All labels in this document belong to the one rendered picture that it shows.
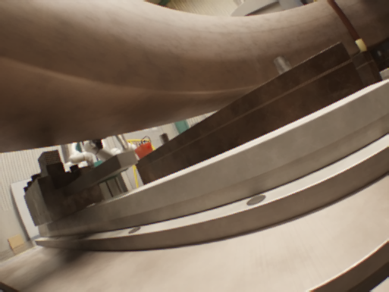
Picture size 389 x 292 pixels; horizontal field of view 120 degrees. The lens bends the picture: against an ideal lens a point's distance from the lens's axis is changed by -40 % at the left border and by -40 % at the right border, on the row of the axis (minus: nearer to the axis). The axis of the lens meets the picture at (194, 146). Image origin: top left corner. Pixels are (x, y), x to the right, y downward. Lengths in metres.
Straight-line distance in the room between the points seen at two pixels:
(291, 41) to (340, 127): 2.20
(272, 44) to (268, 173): 2.06
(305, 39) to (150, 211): 2.58
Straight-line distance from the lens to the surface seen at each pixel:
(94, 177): 0.74
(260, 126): 1.06
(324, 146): 0.40
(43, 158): 1.16
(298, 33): 2.70
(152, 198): 0.52
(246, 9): 3.77
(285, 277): 0.25
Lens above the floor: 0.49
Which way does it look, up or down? 2 degrees up
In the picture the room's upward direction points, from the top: 24 degrees counter-clockwise
